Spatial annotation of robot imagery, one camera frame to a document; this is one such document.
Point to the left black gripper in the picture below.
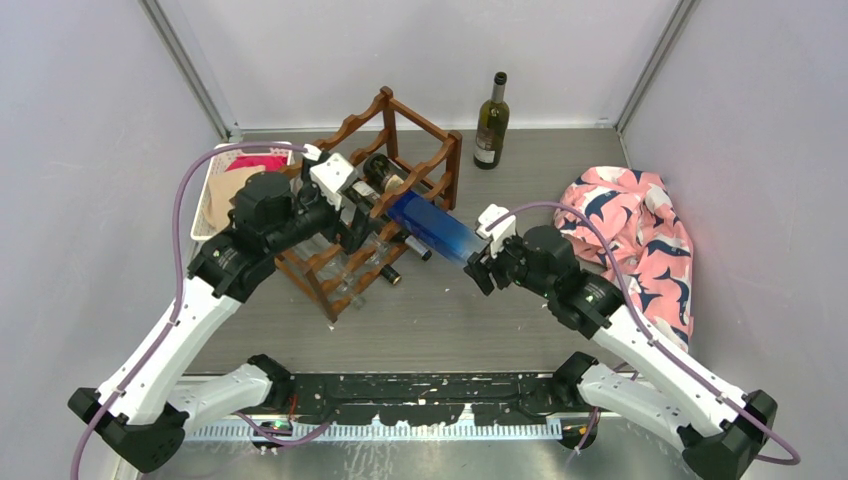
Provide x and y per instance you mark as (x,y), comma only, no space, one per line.
(352,235)

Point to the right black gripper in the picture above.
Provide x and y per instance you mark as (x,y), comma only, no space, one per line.
(480,266)

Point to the clear square slim bottle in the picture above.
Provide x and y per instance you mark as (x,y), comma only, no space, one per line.
(377,250)

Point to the clear slim glass bottle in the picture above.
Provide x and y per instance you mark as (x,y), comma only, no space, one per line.
(336,271)

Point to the dark green wine bottle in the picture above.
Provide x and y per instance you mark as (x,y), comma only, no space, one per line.
(382,175)

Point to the blue clear square bottle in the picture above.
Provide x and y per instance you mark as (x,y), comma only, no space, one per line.
(436,228)

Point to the brown wooden wine rack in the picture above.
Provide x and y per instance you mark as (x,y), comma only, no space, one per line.
(435,179)

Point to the olive green wine bottle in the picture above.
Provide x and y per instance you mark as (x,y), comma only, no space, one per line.
(492,126)

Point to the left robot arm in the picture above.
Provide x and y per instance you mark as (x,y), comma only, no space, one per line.
(137,411)

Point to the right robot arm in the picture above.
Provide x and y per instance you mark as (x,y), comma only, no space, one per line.
(714,425)

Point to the beige cloth in basket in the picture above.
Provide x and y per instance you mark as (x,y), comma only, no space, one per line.
(221,189)

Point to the white perforated plastic basket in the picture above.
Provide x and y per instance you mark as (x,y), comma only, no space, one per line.
(201,231)

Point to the pink shark print cloth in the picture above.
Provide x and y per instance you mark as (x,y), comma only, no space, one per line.
(635,214)

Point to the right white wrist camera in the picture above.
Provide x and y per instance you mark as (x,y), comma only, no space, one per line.
(495,225)

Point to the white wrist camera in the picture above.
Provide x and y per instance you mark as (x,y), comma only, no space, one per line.
(495,225)
(331,172)

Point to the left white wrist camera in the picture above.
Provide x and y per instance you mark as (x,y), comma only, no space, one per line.
(331,172)

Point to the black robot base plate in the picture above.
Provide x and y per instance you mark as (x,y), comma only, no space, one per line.
(425,399)

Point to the white slotted cable duct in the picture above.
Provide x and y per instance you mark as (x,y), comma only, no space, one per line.
(234,430)

